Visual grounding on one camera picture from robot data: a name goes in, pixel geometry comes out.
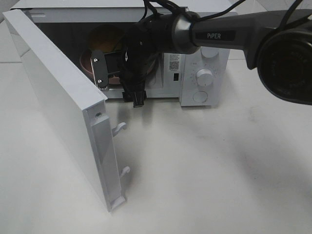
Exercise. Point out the burger with lettuce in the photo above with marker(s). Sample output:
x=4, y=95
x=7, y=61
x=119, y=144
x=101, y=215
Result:
x=106, y=38

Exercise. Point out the white round door button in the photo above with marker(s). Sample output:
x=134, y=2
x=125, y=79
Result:
x=200, y=97

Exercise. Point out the white round knob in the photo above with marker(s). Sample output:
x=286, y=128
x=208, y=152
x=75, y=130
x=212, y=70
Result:
x=209, y=52
x=204, y=77

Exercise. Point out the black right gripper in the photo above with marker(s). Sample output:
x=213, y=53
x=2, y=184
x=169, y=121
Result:
x=131, y=65

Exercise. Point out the white warning label sticker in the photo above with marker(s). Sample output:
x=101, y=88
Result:
x=174, y=62

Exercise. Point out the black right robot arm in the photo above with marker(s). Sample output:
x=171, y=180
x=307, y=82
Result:
x=276, y=43

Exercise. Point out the white microwave door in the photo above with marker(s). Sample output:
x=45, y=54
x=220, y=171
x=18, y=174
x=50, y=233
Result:
x=73, y=105

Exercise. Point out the pink round plate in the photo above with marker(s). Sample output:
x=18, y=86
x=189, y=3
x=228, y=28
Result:
x=85, y=63

